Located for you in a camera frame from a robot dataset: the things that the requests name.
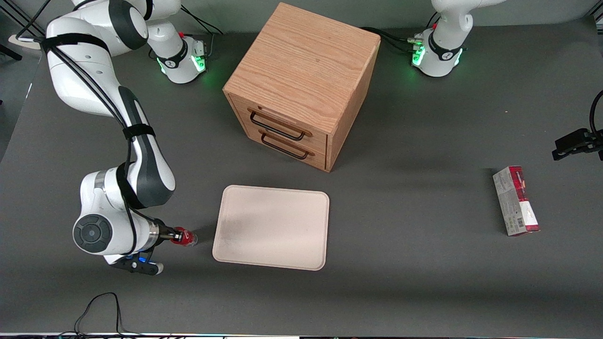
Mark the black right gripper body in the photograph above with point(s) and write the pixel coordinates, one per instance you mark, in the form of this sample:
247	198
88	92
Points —
165	231

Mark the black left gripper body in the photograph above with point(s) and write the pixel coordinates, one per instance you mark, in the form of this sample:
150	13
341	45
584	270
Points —
575	142

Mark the red coke bottle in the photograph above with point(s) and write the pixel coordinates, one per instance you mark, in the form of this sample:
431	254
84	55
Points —
190	240

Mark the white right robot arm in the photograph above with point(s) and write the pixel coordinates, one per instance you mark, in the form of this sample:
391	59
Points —
80	80

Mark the beige plastic tray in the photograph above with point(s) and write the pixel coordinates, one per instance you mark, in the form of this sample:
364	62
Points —
273	226

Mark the red plaid carton box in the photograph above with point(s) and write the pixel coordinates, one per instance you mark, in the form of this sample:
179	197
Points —
516	202

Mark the wooden drawer front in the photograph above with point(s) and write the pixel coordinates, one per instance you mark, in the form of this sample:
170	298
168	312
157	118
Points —
321	160
320	140

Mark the wooden drawer cabinet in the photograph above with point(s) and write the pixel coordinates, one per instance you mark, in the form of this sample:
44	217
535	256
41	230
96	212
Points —
306	61

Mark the white flat stand foot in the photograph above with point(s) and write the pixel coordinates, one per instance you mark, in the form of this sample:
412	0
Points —
26	42

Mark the black stand leg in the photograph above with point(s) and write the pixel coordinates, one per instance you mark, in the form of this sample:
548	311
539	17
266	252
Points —
9	52

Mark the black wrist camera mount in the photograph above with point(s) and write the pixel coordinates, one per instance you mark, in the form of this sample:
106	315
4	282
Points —
134	265

